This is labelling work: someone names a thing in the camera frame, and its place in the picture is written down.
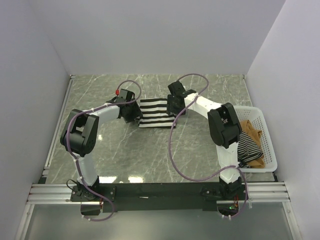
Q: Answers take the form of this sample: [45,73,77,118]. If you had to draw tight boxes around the wide striped tank top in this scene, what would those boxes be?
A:
[138,98,175,129]

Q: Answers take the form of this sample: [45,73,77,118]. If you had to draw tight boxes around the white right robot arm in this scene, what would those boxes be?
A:
[167,80,242,200]

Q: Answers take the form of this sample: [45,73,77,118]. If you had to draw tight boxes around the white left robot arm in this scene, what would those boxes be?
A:
[60,88,142,201]

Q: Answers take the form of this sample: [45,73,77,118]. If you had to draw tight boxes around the thin striped tank top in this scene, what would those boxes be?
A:
[237,132,264,168]

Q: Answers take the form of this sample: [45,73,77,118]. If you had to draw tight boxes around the tan brown tank top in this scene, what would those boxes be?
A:
[239,120,265,169]

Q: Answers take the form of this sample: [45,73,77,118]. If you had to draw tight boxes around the white plastic laundry basket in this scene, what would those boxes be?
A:
[234,105,278,173]

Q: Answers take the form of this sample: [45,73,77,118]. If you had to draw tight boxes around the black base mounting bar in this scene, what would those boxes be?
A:
[70,182,246,215]

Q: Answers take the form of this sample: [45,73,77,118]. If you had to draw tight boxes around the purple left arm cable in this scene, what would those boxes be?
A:
[66,80,143,223]

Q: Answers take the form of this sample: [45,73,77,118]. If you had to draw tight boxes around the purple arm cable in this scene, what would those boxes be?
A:
[169,73,251,222]
[66,80,143,223]

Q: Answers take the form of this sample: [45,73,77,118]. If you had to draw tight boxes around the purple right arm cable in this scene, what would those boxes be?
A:
[169,73,251,222]

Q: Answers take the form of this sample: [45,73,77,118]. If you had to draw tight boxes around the aluminium frame rail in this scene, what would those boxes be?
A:
[26,182,291,205]

